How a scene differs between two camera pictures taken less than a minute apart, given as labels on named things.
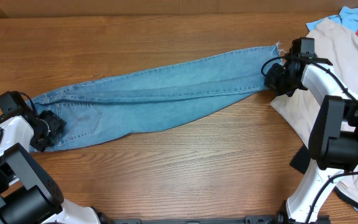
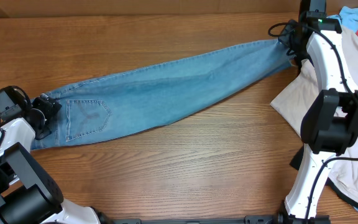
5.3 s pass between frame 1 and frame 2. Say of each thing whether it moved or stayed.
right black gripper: moved
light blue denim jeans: moved
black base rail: stayed
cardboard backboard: stayed
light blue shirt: stayed
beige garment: stayed
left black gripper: moved
